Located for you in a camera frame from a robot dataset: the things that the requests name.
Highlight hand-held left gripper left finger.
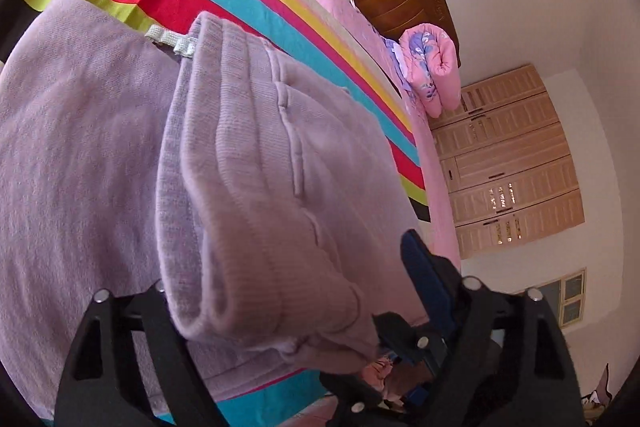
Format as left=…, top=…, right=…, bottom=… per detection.
left=54, top=281, right=227, bottom=427

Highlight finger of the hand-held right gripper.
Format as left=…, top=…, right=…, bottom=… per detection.
left=372, top=312, right=449, bottom=371
left=320, top=371, right=432, bottom=427

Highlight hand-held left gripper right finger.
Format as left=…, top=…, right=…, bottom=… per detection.
left=399, top=229, right=587, bottom=427

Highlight lilac pants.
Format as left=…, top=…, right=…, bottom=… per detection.
left=0, top=0, right=431, bottom=423

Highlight small yellow framed window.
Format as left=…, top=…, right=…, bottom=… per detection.
left=525, top=268, right=587, bottom=332

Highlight light wooden wardrobe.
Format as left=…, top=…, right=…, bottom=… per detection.
left=430, top=64, right=586, bottom=259

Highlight dark and white object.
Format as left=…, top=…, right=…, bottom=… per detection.
left=581, top=361, right=615, bottom=408

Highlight rolled pink floral quilt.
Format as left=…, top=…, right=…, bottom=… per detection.
left=398, top=23, right=462, bottom=118

